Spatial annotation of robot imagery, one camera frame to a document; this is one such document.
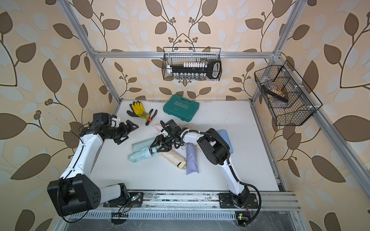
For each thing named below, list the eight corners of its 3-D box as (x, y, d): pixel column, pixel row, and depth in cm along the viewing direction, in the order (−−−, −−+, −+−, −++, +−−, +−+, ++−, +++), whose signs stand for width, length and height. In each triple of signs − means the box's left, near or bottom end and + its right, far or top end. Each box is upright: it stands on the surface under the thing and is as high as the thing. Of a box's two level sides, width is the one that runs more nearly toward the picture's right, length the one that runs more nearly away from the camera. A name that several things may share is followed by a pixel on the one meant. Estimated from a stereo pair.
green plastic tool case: (160, 111, 115) (159, 107, 112) (172, 96, 126) (171, 93, 123) (190, 123, 108) (190, 119, 104) (200, 106, 119) (200, 103, 115)
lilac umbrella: (186, 174, 85) (186, 172, 81) (185, 145, 97) (185, 142, 93) (198, 173, 85) (199, 171, 82) (196, 145, 97) (196, 142, 94)
